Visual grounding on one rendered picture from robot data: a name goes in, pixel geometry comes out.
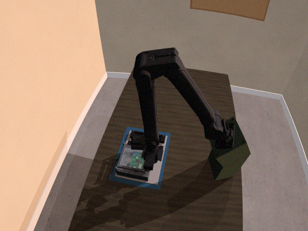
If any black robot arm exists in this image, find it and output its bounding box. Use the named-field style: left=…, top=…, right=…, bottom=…
left=131, top=48, right=235, bottom=171

